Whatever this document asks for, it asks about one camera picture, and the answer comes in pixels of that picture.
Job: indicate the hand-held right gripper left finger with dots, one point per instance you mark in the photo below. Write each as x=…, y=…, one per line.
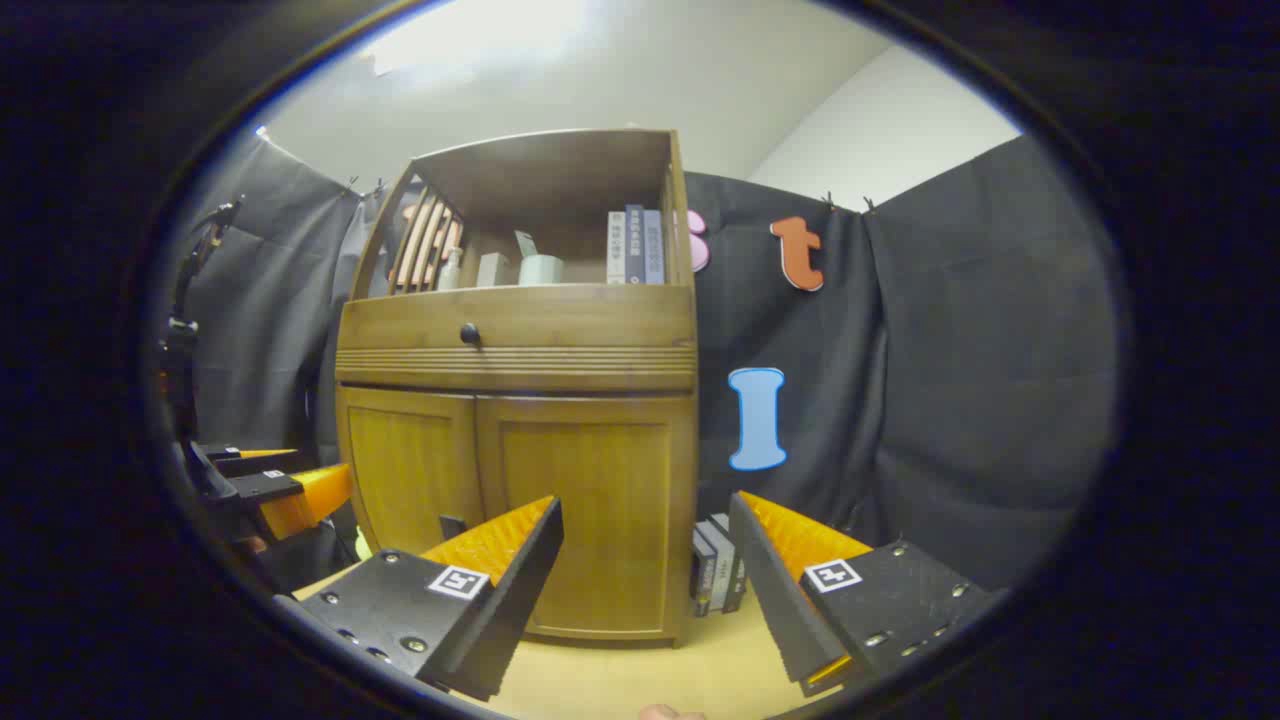
x=520, y=590

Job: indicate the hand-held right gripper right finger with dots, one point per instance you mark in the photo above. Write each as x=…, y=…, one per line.
x=775, y=600

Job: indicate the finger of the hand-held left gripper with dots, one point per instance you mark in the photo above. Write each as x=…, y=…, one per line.
x=250, y=460
x=305, y=500

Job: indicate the wooden cabinet door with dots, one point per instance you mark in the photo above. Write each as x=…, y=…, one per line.
x=410, y=460
x=600, y=480

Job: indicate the wooden double-door shoe cabinet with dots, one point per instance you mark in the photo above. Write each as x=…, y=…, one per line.
x=560, y=165

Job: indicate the wooden cabinet drawer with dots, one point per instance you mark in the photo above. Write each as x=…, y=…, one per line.
x=560, y=320

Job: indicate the black spine book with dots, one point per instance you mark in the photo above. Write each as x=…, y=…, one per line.
x=703, y=575

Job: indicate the black round drawer knob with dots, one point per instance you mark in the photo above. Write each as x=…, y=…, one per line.
x=470, y=334

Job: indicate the clear pump bottle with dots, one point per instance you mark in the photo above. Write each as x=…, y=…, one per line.
x=451, y=268

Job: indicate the black backdrop cloth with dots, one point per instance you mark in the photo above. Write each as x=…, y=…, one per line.
x=960, y=380

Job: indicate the small white box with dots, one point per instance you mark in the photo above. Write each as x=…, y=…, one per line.
x=492, y=270

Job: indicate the mint green cup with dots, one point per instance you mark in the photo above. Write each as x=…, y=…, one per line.
x=541, y=269

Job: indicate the white book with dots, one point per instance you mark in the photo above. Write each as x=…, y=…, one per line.
x=616, y=247

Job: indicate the light blue book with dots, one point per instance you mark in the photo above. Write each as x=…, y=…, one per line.
x=653, y=247

